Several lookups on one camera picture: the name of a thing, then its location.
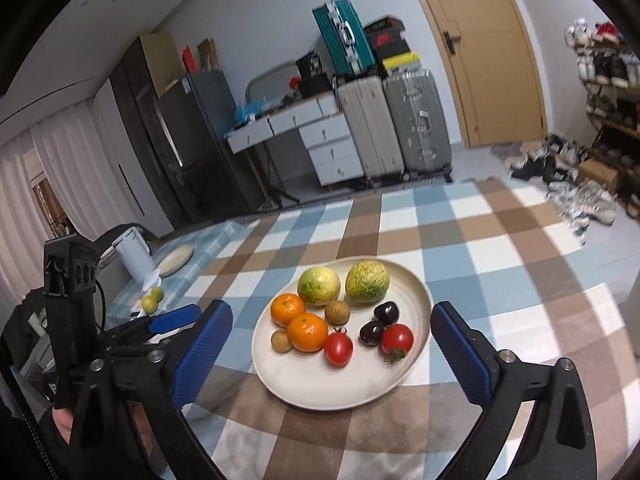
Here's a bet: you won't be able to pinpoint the small cardboard box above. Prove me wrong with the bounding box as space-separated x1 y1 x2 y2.
577 157 621 194

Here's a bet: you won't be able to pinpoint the blue plastic bag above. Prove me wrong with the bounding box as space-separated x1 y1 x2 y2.
234 100 274 129

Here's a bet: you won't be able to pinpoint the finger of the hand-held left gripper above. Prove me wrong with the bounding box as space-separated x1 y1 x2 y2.
102 304 201 348

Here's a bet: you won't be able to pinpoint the wooden door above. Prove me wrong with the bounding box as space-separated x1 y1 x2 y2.
400 0 546 148

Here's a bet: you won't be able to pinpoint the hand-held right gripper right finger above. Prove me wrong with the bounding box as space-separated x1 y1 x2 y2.
430 301 598 480

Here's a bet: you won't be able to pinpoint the small cream plate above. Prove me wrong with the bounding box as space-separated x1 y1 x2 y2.
156 244 195 277

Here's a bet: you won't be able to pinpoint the grey refrigerator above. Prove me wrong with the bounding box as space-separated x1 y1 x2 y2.
152 70 266 221

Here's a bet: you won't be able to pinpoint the black bag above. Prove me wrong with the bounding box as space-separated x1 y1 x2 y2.
295 52 335 98

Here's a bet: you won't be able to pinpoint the beige suitcase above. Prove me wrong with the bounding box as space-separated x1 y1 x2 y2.
336 74 405 183

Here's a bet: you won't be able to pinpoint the window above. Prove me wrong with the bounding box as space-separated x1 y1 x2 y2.
31 175 68 237

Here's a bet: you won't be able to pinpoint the white desk with drawers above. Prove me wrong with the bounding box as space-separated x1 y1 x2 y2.
225 95 366 193

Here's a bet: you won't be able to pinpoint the person's left forearm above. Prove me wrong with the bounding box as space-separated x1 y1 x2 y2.
30 405 73 480

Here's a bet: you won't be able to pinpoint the wooden shoe rack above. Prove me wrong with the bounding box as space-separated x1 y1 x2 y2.
565 17 640 221

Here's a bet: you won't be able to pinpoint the silver suitcase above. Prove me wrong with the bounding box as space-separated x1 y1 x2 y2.
382 67 453 181

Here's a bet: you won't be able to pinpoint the person's left hand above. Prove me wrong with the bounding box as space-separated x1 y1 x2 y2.
51 406 77 445

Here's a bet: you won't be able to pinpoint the white curtains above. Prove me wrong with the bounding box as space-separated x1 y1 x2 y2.
0 77 173 311

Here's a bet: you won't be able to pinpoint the yellow black box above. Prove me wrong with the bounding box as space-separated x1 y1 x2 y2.
377 51 422 73

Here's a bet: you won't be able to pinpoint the large cream plate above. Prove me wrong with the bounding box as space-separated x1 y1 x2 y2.
251 257 433 409

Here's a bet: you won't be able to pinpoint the small orange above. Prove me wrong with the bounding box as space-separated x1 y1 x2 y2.
270 293 307 327

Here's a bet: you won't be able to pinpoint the teal suitcase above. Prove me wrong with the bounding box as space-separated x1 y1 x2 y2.
312 0 376 78

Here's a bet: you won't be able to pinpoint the grey metal chair frame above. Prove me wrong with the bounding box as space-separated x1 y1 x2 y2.
245 60 301 106

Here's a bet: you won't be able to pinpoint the yellow green citrus fruit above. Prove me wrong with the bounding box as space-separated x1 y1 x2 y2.
297 267 342 307

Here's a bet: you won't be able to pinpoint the white lidded canister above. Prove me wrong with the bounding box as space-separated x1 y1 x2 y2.
111 227 157 283

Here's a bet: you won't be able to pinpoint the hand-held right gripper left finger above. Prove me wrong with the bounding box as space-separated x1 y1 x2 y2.
67 299 234 480

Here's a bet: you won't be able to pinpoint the red tomato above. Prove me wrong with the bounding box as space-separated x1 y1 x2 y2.
378 323 415 363
324 327 354 367

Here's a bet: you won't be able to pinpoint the flat cardboard piece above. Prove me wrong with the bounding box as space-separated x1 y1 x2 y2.
196 37 221 72

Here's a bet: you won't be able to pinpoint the large orange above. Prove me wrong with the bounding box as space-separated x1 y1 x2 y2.
287 313 329 353

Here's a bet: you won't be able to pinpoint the large cardboard box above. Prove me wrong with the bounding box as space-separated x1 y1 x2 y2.
140 32 187 99

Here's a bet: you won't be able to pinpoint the dark tall cabinet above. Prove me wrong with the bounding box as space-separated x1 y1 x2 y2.
109 35 201 231

